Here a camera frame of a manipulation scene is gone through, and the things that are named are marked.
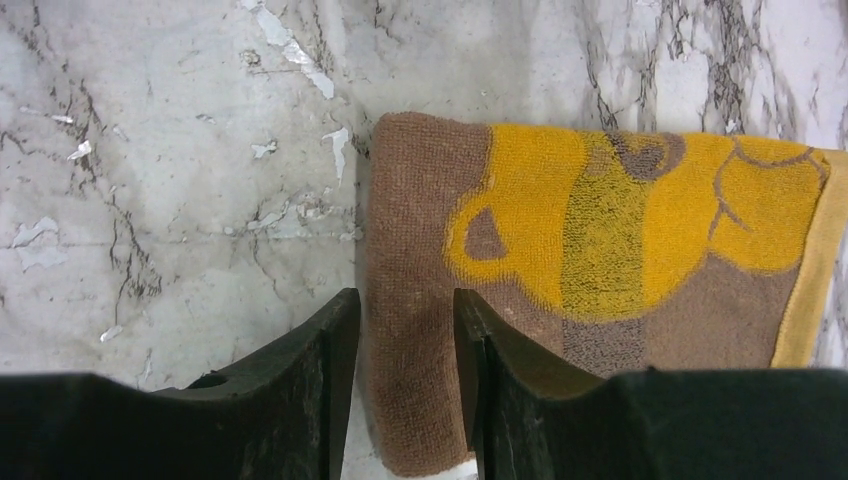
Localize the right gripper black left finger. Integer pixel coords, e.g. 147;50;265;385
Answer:
1;288;361;479

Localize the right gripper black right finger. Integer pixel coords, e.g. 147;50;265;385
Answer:
453;289;847;479

